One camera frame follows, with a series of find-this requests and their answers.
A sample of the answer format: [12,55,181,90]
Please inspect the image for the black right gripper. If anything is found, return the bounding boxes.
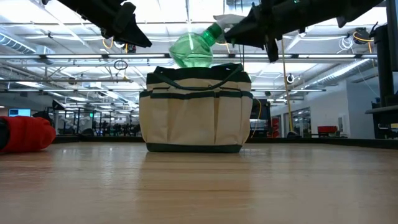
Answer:
[224,0,312,63]

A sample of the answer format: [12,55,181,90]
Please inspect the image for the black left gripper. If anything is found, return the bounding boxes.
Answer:
[101,0,153,49]

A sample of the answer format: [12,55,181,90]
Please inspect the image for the green spray bottle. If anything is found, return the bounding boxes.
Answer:
[169,14,246,68]

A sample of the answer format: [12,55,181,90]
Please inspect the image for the cream green canvas gardening bag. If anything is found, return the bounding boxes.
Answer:
[139,63,254,154]

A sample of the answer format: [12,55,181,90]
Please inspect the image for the red black garden glove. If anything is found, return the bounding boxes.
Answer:
[0,115,57,154]

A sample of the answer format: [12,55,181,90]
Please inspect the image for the black background cabinet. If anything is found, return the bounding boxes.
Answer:
[250,98,272,138]

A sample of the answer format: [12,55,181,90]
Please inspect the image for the background workstation frames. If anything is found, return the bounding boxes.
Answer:
[46,99,141,138]

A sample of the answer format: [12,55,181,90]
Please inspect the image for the red background container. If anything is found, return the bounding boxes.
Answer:
[317,125,339,135]

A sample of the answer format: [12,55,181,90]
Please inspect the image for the blue background screen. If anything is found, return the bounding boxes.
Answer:
[8,108,32,118]

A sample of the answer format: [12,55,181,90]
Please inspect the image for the black computer monitor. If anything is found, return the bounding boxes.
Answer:
[374,0,398,107]

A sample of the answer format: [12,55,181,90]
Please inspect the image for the gray desk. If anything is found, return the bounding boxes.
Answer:
[365,105,398,139]

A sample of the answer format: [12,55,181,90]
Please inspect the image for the hanging black cable ring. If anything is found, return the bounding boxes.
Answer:
[113,58,129,71]

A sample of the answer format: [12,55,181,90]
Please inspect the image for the hanging yellow cable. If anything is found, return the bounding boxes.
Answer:
[280,37,299,138]

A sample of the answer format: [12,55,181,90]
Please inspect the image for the black table frame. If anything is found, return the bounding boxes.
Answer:
[52,136,398,150]

